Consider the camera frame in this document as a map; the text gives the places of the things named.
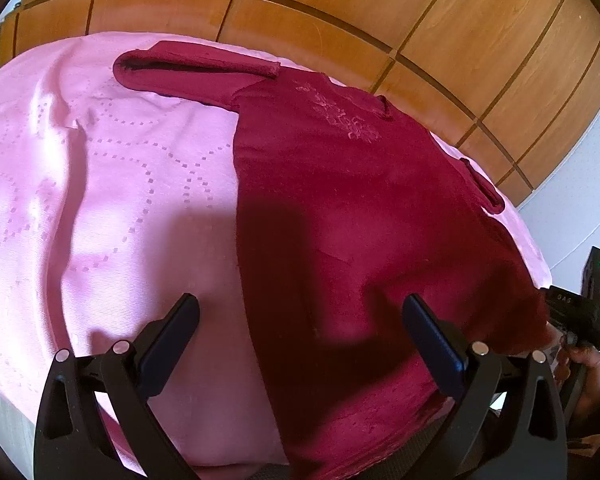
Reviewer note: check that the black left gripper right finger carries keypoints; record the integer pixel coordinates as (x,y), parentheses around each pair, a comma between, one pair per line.
(506,421)

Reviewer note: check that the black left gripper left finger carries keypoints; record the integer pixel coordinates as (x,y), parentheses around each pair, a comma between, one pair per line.
(71,441)

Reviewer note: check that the dark red sweater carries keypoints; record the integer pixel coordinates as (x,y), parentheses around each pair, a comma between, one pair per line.
(345,207)

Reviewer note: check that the pink bed sheet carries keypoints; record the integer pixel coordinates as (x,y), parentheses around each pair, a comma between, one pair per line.
(113,203)

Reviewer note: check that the wooden headboard panels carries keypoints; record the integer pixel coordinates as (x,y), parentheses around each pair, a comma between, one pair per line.
(512,83)

